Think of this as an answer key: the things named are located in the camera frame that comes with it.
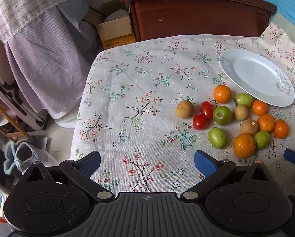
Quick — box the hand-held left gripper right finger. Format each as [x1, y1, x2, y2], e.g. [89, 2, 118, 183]
[179, 150, 280, 201]

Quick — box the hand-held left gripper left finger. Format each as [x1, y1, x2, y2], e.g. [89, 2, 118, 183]
[15, 150, 116, 202]

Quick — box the green jujube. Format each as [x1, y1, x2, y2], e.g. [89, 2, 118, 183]
[234, 93, 254, 107]
[253, 131, 270, 150]
[208, 127, 227, 150]
[213, 106, 232, 125]

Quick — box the orange mandarin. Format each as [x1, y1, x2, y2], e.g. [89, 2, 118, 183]
[252, 100, 268, 116]
[257, 114, 276, 132]
[213, 85, 231, 104]
[233, 133, 256, 159]
[274, 119, 289, 139]

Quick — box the red cherry tomato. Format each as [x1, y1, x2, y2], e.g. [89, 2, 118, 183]
[193, 114, 207, 130]
[200, 101, 213, 120]

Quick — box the brown longan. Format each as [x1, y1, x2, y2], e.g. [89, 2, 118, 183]
[240, 119, 259, 136]
[234, 105, 249, 121]
[175, 100, 194, 119]

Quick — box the white plate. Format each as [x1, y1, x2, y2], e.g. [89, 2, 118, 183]
[219, 49, 295, 107]

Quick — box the white round base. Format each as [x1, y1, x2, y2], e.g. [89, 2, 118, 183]
[54, 109, 77, 129]

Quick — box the clear plastic bag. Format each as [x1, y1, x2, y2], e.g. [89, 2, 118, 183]
[14, 142, 59, 174]

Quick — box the floral tablecloth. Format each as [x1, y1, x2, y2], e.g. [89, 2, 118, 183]
[71, 22, 295, 203]

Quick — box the wooden rack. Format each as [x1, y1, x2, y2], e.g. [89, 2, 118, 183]
[0, 94, 29, 139]

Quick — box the purple gingham cloth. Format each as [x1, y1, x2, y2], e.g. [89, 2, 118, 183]
[3, 0, 99, 119]

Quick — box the cardboard box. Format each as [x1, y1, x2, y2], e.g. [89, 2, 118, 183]
[83, 2, 137, 50]

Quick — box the pale green sheet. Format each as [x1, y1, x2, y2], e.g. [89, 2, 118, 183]
[268, 5, 295, 45]

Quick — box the brown wooden headboard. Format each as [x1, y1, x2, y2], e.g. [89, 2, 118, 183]
[119, 0, 277, 42]

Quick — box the white packing sheet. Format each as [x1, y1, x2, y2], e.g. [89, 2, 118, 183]
[104, 9, 129, 23]

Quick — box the white checked cloth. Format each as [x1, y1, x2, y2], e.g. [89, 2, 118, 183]
[0, 0, 89, 43]

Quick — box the white black folding frame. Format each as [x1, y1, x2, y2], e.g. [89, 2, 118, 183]
[0, 68, 47, 131]

